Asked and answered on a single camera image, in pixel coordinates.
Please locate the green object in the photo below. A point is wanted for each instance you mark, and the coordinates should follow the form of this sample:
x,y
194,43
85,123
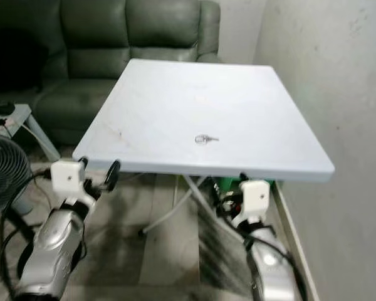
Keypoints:
x,y
229,184

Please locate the small grey side table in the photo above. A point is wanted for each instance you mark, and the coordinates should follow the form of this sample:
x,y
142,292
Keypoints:
x,y
22,116

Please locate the white folding table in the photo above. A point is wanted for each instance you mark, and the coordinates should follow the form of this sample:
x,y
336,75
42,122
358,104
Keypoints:
x,y
207,106

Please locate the black standing fan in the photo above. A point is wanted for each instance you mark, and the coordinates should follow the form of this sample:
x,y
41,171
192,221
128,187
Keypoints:
x,y
3,175

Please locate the black remote control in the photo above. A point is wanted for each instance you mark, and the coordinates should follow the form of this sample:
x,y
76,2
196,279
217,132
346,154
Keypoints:
x,y
0,108

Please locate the black cushion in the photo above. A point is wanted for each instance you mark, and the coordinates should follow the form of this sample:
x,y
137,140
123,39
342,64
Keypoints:
x,y
15,59

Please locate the dark green leather sofa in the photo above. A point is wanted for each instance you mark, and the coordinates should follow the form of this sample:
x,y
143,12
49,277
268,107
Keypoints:
x,y
138,37

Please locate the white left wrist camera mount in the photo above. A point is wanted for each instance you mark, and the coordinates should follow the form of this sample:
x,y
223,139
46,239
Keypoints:
x,y
67,175

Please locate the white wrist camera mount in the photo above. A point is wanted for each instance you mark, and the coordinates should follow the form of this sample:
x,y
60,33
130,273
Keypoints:
x,y
67,175
254,197

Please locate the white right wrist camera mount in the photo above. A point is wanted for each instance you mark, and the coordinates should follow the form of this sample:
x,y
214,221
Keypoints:
x,y
254,197

